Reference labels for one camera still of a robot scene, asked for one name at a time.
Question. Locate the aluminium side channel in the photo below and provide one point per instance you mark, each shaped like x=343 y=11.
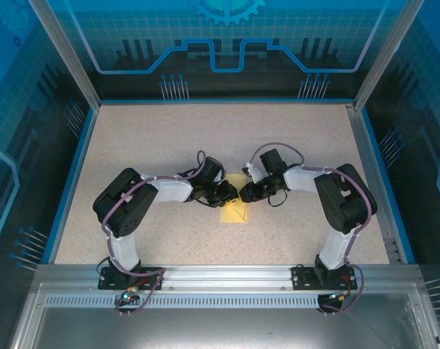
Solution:
x=368 y=174

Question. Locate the grey metal sheet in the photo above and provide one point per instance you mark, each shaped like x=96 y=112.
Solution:
x=219 y=327

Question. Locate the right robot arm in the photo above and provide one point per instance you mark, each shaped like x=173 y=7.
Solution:
x=345 y=203

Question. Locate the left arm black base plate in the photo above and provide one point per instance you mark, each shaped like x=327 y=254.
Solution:
x=105 y=281

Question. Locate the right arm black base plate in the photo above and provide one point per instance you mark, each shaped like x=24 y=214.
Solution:
x=299 y=278

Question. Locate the pale yellow paper sheet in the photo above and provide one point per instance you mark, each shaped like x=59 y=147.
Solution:
x=234 y=214

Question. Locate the grey sheet at corner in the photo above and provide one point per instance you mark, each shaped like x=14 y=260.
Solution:
x=227 y=278

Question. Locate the aluminium frame post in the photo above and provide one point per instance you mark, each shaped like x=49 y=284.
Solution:
x=70 y=62
x=383 y=58

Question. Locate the blue table edge strip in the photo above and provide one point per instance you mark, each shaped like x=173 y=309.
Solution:
x=388 y=189
x=70 y=189

